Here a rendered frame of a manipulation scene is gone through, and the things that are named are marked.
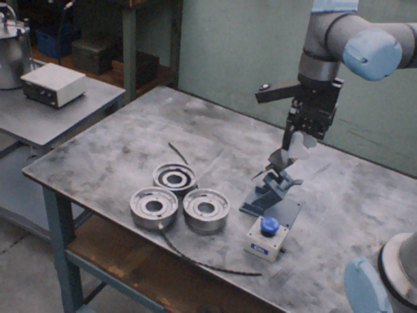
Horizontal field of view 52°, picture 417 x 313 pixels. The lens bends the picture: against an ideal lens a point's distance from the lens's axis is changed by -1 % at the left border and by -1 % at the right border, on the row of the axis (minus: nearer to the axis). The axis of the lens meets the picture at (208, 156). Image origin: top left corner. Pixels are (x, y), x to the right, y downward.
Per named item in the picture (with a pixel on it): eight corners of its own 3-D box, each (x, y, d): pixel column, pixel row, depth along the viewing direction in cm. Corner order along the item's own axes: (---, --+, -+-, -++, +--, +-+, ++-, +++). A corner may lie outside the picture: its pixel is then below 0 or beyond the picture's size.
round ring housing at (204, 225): (231, 233, 97) (233, 220, 94) (184, 234, 95) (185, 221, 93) (223, 201, 105) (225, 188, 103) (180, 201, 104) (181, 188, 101)
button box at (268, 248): (242, 250, 93) (245, 233, 90) (257, 230, 98) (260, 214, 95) (277, 267, 90) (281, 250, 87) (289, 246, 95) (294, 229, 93)
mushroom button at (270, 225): (253, 240, 92) (257, 223, 89) (261, 229, 95) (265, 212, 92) (271, 248, 91) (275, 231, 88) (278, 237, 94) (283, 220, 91)
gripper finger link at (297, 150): (302, 178, 91) (314, 139, 86) (275, 168, 93) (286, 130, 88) (306, 171, 93) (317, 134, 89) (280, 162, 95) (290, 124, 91)
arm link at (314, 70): (296, 54, 79) (309, 41, 85) (292, 77, 82) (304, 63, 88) (337, 66, 76) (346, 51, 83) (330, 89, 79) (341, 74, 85)
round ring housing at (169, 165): (158, 171, 112) (159, 159, 110) (199, 178, 111) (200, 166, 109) (147, 198, 103) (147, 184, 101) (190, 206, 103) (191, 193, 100)
